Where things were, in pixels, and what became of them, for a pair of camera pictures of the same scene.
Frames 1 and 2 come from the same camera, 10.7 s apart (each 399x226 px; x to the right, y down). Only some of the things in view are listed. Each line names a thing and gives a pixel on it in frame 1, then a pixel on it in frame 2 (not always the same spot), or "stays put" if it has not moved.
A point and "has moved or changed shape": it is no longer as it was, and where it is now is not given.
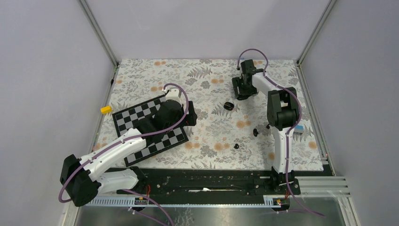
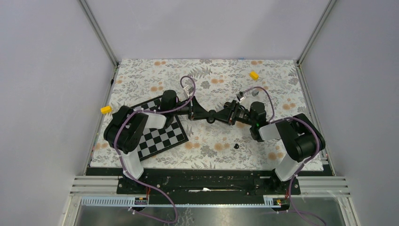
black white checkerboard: (125, 120) stays put
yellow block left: (106, 109) stays put
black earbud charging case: (228, 106) has moved or changed shape
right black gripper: (235, 83) → (228, 115)
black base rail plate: (214, 183) stays put
